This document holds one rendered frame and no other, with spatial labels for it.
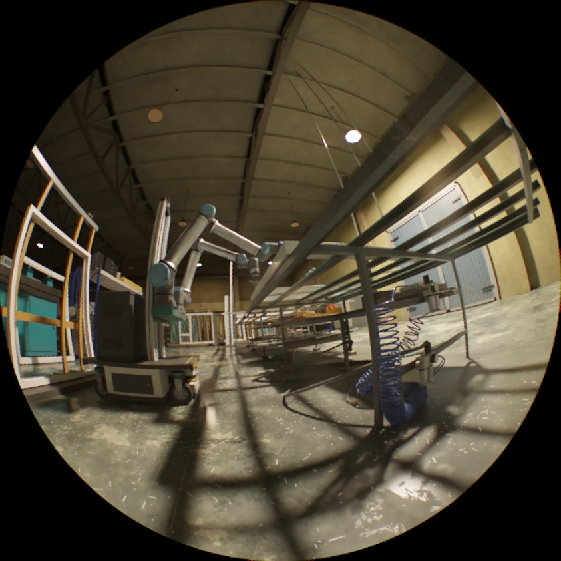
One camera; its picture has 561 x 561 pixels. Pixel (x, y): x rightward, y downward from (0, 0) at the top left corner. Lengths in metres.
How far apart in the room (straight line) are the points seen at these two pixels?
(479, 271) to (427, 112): 6.68
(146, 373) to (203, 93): 8.30
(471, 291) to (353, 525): 6.86
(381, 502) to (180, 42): 8.76
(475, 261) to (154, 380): 7.41
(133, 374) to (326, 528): 1.33
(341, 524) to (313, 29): 8.60
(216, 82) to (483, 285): 10.94
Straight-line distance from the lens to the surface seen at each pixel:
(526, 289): 6.45
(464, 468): 0.74
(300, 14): 5.89
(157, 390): 1.45
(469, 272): 7.09
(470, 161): 0.63
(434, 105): 0.41
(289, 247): 0.93
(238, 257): 1.90
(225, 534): 0.62
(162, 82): 8.64
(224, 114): 8.75
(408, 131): 0.42
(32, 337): 3.84
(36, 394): 1.80
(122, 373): 1.52
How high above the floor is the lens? 0.52
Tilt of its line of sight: 14 degrees up
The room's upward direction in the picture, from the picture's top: 6 degrees counter-clockwise
